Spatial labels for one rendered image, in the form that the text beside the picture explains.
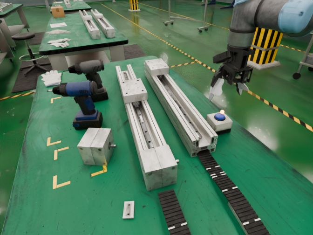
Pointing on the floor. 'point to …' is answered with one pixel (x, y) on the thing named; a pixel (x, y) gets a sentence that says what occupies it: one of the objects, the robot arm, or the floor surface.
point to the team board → (188, 18)
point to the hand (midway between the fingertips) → (224, 95)
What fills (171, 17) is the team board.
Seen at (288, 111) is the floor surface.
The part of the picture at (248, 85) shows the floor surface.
